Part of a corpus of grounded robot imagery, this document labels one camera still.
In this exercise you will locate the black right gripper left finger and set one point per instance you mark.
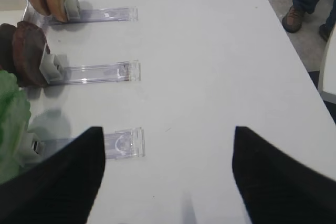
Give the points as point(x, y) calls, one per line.
point(61, 189)

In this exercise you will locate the green lettuce leaf in holder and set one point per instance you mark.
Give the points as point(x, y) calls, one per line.
point(15, 115)

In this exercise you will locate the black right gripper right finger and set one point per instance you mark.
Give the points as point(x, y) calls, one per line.
point(276, 188)

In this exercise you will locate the brown meat patty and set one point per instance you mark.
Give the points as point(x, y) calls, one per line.
point(29, 43)
point(7, 63)

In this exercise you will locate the clear holder track for patties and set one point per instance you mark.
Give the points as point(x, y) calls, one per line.
point(57, 71)

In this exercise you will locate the brown meat patty front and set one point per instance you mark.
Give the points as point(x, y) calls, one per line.
point(29, 43)

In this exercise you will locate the clear holder track for lettuce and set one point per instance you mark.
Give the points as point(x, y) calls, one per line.
point(118, 145)

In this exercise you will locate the dark shoe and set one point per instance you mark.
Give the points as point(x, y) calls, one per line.
point(324, 32)

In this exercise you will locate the silver metal tray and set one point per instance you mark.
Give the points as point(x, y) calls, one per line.
point(13, 11)

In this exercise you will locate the clear holder track for buns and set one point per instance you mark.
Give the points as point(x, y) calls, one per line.
point(76, 14)

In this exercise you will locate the brown meat patty rear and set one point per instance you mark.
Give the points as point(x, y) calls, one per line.
point(7, 63)

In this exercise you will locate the brown shoe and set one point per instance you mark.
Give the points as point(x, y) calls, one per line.
point(292, 21)

